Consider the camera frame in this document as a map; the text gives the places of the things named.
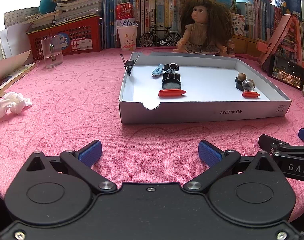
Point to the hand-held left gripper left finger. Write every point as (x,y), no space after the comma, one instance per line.
(90,153)

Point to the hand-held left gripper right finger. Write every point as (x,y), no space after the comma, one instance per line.
(209,153)

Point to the short red crayon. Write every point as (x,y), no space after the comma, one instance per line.
(250,95)

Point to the clear glass marble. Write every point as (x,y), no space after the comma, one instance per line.
(248,85)

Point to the long red crayon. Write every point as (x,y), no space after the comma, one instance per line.
(172,93)

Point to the white cardboard box tray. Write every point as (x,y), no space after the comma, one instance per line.
(209,80)

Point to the black round disc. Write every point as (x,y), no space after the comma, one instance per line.
(239,85)
(171,84)

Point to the blue bear hair clip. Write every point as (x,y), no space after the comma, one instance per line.
(158,70)

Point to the pink bunny print tablecloth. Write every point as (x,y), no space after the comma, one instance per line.
(67,105)

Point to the black smartphone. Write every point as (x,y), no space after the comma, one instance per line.
(286,71)

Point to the large black binder clip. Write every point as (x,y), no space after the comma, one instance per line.
(177,75)

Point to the crumpled white tissue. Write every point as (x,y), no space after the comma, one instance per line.
(12,102)

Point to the small black binder clip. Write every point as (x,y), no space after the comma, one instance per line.
(129,65)

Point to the pink triangular toy house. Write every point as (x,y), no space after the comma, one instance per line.
(289,35)

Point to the wooden drawer box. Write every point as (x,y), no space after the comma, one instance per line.
(249,43)

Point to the small brown lid jar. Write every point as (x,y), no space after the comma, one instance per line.
(231,47)

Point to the glass mug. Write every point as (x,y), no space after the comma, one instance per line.
(52,52)

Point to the book with loose page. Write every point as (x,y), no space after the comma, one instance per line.
(7,72)

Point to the red plastic crate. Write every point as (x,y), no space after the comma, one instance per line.
(79,33)

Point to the white cat print paper cup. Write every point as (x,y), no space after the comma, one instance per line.
(127,38)

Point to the colourful printed carton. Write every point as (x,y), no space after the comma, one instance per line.
(238,25)

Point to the row of blue spine books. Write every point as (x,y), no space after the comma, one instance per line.
(261,17)

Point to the black miniature bicycle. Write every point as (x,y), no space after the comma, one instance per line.
(145,40)

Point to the brown haired doll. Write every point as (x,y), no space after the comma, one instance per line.
(204,27)

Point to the row of thin blue books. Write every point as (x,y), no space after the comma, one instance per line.
(110,12)

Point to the red beer can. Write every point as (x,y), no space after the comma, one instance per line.
(125,13)

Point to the row of colourful books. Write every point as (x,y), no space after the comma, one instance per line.
(162,10)

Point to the stack of worn books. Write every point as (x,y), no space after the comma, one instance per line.
(79,2)

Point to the grid pattern board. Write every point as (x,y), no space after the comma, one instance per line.
(14,17)

